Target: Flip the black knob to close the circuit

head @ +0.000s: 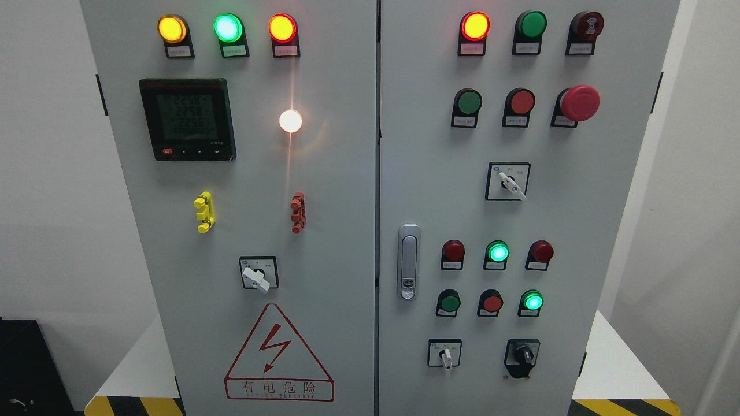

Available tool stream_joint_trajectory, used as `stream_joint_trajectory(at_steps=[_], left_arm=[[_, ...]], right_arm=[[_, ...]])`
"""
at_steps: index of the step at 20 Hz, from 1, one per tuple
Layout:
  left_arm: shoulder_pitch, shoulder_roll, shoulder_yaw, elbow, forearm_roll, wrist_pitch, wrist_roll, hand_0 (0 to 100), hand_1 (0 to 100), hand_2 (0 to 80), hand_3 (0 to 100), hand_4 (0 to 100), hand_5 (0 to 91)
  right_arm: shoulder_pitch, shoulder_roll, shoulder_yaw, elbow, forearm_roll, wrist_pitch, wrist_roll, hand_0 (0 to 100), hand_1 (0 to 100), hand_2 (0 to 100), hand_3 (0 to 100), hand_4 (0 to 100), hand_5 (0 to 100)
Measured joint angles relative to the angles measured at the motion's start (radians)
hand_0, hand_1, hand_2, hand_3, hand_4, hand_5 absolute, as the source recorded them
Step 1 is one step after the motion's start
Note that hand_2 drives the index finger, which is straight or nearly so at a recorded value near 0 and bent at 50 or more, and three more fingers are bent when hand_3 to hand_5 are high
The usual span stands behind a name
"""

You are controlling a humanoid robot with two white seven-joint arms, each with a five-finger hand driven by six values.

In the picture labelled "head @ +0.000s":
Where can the green push button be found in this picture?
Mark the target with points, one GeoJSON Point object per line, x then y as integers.
{"type": "Point", "coordinates": [465, 110]}
{"type": "Point", "coordinates": [448, 304]}

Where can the right grey cabinet door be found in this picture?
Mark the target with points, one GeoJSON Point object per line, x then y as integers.
{"type": "Point", "coordinates": [435, 176]}

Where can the red buzzer alarm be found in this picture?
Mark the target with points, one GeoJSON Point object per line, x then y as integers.
{"type": "Point", "coordinates": [584, 29]}

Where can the white selector switch upper right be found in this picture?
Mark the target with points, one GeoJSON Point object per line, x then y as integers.
{"type": "Point", "coordinates": [507, 181]}

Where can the red lamp lower right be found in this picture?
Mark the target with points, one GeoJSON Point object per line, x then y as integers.
{"type": "Point", "coordinates": [539, 256]}

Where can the red terminal connector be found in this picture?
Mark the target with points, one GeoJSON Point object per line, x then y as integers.
{"type": "Point", "coordinates": [298, 217]}

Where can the green push button lower left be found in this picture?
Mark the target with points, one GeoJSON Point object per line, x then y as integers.
{"type": "Point", "coordinates": [448, 304]}

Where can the green button lower right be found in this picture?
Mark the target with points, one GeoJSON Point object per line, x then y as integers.
{"type": "Point", "coordinates": [531, 302]}

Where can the white lit indicator lamp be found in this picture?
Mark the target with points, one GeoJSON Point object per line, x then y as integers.
{"type": "Point", "coordinates": [290, 121]}

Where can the yellow indicator lamp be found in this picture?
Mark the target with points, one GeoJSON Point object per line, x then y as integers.
{"type": "Point", "coordinates": [176, 37]}

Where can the yellow terminal connector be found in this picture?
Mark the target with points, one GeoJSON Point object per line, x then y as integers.
{"type": "Point", "coordinates": [205, 214]}

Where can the red push button upper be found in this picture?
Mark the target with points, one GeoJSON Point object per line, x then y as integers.
{"type": "Point", "coordinates": [517, 108]}

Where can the green lit lamp lower middle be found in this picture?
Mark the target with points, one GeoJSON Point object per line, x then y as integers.
{"type": "Point", "coordinates": [497, 254]}

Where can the green indicator lamp top left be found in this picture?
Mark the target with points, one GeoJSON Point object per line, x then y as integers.
{"type": "Point", "coordinates": [229, 30]}

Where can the white selector switch bottom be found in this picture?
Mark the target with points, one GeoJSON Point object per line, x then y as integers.
{"type": "Point", "coordinates": [444, 353]}

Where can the left grey cabinet door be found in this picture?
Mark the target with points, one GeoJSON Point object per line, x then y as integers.
{"type": "Point", "coordinates": [325, 271]}

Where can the dark red lamp lower left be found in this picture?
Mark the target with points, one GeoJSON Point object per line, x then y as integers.
{"type": "Point", "coordinates": [452, 255]}

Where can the black knob selector switch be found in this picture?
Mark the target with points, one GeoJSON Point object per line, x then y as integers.
{"type": "Point", "coordinates": [521, 356]}

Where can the red push button lower middle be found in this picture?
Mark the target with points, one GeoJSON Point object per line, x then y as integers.
{"type": "Point", "coordinates": [490, 303]}

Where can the red indicator lamp left door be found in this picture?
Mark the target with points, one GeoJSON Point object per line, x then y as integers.
{"type": "Point", "coordinates": [283, 30]}

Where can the silver door lock handle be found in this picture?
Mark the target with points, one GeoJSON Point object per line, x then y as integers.
{"type": "Point", "coordinates": [407, 259]}

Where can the green push button upper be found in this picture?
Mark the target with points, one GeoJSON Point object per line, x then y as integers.
{"type": "Point", "coordinates": [465, 110]}

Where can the red push button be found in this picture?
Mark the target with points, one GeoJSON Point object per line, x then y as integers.
{"type": "Point", "coordinates": [517, 108]}
{"type": "Point", "coordinates": [490, 303]}

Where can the red lit lamp right door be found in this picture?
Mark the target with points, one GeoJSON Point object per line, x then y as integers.
{"type": "Point", "coordinates": [473, 32]}

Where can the green lamp top right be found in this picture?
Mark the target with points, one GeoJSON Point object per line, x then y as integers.
{"type": "Point", "coordinates": [529, 28]}

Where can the white selector switch left door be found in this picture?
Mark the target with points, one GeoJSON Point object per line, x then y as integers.
{"type": "Point", "coordinates": [259, 272]}

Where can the red electric hazard warning sticker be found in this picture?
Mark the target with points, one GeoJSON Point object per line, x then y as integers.
{"type": "Point", "coordinates": [275, 363]}

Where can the red emergency stop mushroom button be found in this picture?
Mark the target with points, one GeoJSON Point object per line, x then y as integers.
{"type": "Point", "coordinates": [575, 104]}

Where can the grey cabinet door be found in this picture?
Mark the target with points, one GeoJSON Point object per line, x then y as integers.
{"type": "Point", "coordinates": [325, 271]}
{"type": "Point", "coordinates": [435, 176]}

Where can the black box at left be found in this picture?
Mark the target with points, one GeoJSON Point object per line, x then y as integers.
{"type": "Point", "coordinates": [30, 383]}

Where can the black digital power meter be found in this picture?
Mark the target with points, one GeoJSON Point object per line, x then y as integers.
{"type": "Point", "coordinates": [189, 119]}

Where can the white platform with hazard stripes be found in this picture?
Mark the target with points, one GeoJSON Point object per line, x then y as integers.
{"type": "Point", "coordinates": [612, 382]}

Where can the white selector switch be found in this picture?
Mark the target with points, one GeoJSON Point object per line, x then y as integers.
{"type": "Point", "coordinates": [444, 353]}
{"type": "Point", "coordinates": [507, 181]}

